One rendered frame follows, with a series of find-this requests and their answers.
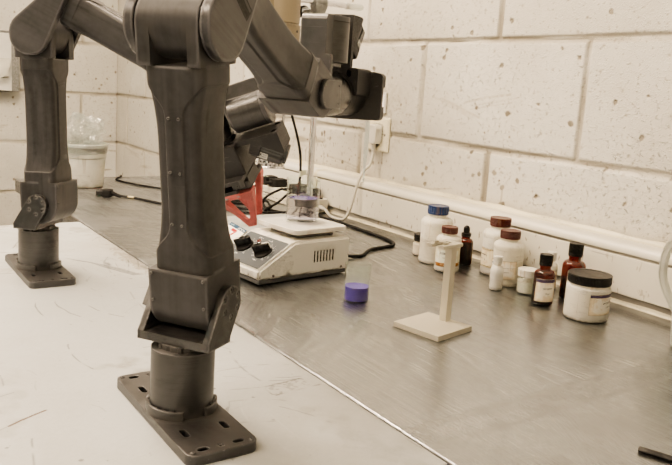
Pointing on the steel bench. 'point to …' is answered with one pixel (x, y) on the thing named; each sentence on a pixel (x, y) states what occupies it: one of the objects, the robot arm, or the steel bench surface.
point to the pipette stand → (438, 331)
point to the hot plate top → (301, 226)
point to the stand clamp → (325, 5)
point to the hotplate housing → (300, 257)
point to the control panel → (253, 252)
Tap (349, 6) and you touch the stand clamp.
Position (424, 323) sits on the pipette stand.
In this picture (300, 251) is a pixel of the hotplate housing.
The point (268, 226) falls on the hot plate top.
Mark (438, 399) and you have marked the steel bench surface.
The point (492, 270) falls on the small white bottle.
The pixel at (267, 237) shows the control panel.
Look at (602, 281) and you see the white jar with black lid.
